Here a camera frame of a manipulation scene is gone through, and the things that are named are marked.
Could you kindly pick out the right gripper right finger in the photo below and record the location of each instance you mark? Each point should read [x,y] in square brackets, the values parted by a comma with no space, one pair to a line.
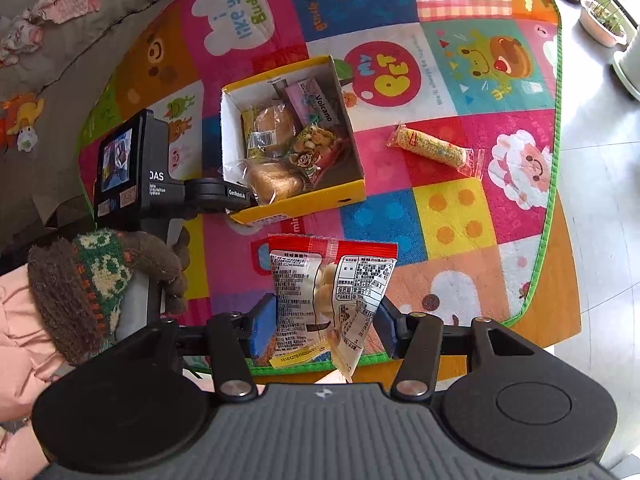
[415,340]

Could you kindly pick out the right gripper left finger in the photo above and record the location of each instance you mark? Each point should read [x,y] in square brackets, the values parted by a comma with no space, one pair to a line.
[234,338]

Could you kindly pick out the red white snack bag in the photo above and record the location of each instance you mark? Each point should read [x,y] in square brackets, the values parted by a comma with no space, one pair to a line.
[328,292]

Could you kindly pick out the bread bun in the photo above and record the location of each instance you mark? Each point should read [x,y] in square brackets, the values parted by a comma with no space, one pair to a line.
[271,180]
[275,129]

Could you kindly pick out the yellow cheese snack packet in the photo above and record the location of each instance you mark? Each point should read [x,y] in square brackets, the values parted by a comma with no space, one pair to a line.
[252,148]

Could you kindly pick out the yellow cardboard shoe box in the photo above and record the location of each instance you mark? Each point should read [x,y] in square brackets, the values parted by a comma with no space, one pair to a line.
[343,184]

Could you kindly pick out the puffed rice bar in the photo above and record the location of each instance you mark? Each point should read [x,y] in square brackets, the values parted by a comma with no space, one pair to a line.
[466,161]

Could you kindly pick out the green mixed snack bag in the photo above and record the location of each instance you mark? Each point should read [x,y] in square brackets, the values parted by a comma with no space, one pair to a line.
[314,151]

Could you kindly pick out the pink Volcano snack box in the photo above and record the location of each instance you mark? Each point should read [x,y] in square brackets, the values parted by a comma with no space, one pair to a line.
[311,105]

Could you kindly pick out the pink jacket forearm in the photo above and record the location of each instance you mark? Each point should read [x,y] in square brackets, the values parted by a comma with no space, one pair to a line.
[29,360]

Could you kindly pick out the knitted glove left hand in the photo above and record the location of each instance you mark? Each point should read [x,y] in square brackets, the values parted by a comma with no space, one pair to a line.
[79,284]

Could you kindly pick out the grey bed blanket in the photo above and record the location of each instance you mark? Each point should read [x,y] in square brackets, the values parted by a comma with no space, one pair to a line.
[69,72]

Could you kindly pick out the orange plush toy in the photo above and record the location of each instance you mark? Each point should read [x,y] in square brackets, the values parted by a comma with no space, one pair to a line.
[18,118]

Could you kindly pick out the pink baby clothes pile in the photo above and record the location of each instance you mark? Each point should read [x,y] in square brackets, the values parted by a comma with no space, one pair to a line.
[23,34]

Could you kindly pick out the colourful cartoon play mat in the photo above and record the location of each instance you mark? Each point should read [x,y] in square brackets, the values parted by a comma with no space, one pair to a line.
[423,126]

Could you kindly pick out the white plant pot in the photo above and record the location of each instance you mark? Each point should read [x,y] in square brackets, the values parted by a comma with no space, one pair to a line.
[601,22]

